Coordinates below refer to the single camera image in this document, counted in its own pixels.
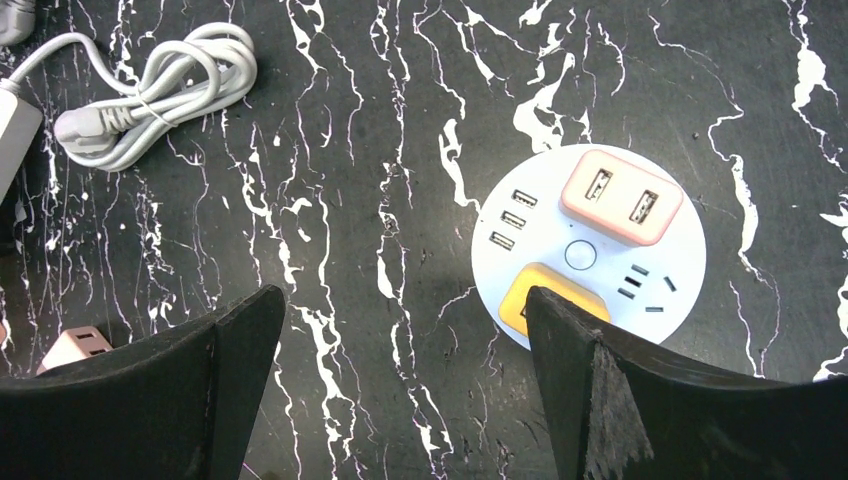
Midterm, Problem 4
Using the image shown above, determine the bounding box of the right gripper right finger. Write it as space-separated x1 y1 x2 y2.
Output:
526 287 847 479

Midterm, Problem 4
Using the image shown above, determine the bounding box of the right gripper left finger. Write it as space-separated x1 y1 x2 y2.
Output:
1 285 286 479

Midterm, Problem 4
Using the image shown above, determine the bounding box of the pink plug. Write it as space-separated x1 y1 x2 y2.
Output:
560 149 683 247
37 326 113 375

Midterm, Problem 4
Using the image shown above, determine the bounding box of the white power strip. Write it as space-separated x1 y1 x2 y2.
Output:
0 89 43 200

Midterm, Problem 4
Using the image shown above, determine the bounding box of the grey cable bundle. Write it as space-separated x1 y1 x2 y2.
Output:
0 21 260 174

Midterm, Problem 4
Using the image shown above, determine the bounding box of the yellow plug on round socket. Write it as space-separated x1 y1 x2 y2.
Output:
498 263 610 336

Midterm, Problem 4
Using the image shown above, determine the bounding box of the round blue socket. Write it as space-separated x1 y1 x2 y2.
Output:
471 144 706 346

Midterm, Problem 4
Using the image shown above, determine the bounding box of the pink plug on round socket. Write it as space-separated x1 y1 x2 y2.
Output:
560 149 683 247

